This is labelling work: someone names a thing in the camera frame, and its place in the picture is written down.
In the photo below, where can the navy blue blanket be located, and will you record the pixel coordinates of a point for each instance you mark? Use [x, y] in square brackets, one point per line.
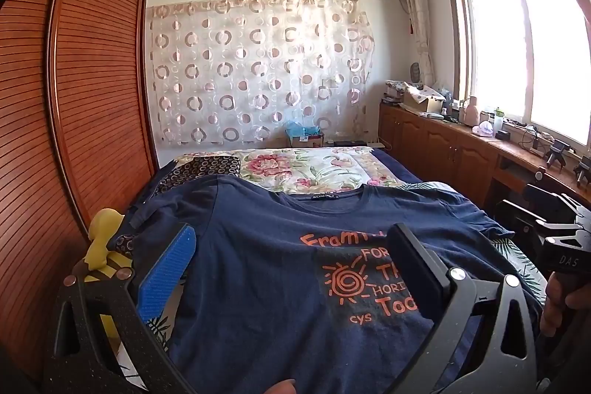
[398, 169]

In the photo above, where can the yellow plush toy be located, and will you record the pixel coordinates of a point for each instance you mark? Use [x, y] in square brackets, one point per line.
[100, 262]

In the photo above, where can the open cardboard box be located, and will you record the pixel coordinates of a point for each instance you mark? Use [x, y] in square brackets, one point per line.
[423, 100]

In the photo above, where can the person's right hand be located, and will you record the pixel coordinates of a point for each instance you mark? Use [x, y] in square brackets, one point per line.
[558, 298]

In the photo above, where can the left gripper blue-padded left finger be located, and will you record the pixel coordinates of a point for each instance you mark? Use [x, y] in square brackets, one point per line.
[158, 272]

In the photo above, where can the circle-patterned sheer curtain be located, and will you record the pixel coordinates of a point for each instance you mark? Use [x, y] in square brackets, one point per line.
[239, 72]

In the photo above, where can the person's left hand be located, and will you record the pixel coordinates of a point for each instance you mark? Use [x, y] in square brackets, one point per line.
[282, 387]

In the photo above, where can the window with wooden frame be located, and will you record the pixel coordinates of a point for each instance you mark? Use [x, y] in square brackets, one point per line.
[529, 59]

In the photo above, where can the long wooden sideboard cabinet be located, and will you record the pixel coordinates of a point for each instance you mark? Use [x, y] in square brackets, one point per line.
[481, 169]

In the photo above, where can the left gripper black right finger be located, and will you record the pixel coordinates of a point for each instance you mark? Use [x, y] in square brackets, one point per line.
[424, 274]

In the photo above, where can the navy blue printed t-shirt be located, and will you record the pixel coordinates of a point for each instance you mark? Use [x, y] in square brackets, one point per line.
[295, 282]

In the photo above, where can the pink bottle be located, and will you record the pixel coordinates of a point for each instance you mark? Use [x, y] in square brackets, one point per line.
[472, 114]

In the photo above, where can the palm-leaf print bedsheet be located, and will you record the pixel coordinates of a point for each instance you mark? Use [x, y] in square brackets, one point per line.
[521, 264]

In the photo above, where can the floral quilt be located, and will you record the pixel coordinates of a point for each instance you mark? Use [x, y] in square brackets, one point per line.
[306, 170]

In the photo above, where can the white tied window curtain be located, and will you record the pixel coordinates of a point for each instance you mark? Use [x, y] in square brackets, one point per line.
[420, 21]

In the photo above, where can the box with blue bag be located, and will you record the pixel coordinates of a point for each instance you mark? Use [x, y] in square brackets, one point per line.
[300, 136]

